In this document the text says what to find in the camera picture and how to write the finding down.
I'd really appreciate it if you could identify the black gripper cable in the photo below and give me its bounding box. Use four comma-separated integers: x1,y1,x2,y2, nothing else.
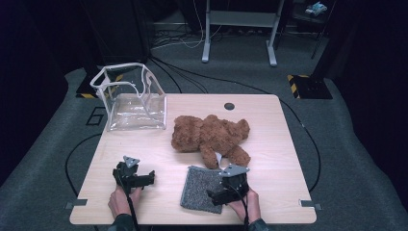
148,56,322,231
64,133,140,231

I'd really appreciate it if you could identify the person's left hand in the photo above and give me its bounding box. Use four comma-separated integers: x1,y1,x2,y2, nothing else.
108,186,143,219

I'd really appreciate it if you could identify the dark curtain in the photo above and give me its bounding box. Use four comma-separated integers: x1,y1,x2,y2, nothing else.
0,0,81,187
333,0,408,200

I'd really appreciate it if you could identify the white floor cable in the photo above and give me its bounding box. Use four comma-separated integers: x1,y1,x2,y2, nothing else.
152,0,224,51

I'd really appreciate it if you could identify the brown teddy bear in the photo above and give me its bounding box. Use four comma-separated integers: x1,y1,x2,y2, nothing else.
170,114,252,170

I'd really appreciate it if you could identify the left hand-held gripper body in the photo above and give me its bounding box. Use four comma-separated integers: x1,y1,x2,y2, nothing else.
112,156,142,195

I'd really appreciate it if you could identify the black floor cable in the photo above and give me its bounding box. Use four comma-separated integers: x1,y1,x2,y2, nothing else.
150,57,209,94

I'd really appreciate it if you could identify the black striped stand base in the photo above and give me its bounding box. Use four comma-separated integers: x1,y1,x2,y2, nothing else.
75,65,124,99
287,74,334,100

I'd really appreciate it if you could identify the blue and white item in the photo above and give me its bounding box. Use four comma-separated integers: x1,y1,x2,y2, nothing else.
304,1,328,17

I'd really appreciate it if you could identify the tangle of black cables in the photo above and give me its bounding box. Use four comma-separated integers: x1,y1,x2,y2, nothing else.
153,28,206,46

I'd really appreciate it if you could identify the dark shelf cart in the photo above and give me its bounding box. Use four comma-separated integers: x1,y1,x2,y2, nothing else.
275,0,338,61

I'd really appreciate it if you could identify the white metal desk frame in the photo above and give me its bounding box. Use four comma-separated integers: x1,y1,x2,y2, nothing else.
201,0,286,67

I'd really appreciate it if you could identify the clear plastic bag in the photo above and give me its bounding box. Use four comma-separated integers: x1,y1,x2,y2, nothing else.
89,62,167,132

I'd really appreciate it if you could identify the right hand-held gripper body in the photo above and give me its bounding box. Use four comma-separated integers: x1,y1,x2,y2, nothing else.
218,164,250,201

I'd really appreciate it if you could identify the grey tape tab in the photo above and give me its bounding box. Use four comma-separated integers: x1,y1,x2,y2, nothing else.
64,198,89,210
299,199,322,211

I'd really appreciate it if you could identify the grey speckled cloth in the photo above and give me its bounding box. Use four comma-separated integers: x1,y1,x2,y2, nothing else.
179,165,232,215

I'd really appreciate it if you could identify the person's right hand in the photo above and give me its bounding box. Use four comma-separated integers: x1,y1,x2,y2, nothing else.
228,188,262,224

